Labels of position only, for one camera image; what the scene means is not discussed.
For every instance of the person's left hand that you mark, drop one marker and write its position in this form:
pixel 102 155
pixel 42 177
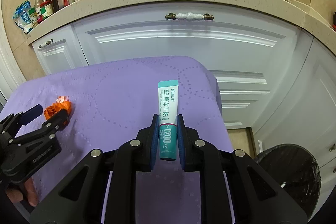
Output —
pixel 28 191

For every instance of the small orange wrapper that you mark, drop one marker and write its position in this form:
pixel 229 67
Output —
pixel 61 103

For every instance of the purple tablecloth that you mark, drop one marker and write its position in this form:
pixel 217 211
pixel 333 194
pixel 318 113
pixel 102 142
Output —
pixel 111 102

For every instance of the blue white bag on counter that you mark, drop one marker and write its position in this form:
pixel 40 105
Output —
pixel 21 17

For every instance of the small drawer handle left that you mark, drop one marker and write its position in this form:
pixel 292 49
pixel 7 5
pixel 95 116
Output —
pixel 45 44

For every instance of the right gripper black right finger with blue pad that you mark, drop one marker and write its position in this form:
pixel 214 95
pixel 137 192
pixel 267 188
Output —
pixel 234 188

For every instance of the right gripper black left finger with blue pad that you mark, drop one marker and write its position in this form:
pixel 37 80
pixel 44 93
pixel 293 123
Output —
pixel 101 187

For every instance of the black trash bin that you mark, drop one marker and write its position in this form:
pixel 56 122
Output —
pixel 297 172

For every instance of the white drawer handle centre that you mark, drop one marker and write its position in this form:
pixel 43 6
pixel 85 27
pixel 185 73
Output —
pixel 189 16

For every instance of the cabinet door handle left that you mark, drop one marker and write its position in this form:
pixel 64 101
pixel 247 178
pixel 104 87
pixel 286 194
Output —
pixel 332 148

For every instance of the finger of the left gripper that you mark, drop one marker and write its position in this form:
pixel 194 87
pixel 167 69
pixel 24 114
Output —
pixel 56 123

